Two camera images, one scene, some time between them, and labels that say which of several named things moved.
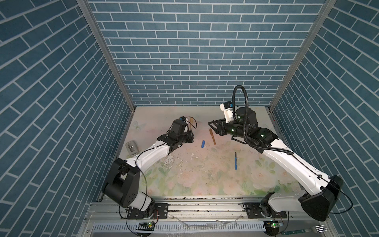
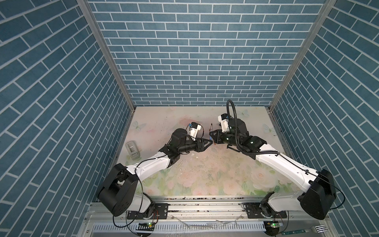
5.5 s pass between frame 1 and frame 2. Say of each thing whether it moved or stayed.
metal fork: stayed
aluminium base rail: stayed
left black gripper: moved
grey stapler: stayed
